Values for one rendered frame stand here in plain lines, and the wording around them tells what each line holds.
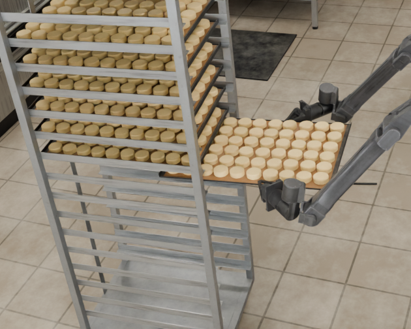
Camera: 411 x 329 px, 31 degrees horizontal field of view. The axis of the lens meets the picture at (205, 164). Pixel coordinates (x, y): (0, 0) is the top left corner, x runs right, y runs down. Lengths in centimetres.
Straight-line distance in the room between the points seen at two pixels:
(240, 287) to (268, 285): 24
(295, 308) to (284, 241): 46
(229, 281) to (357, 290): 60
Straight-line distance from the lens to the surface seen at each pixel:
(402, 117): 217
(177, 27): 222
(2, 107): 496
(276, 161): 255
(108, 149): 269
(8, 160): 479
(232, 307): 328
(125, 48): 235
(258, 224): 390
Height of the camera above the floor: 252
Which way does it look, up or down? 35 degrees down
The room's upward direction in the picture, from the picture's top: 8 degrees counter-clockwise
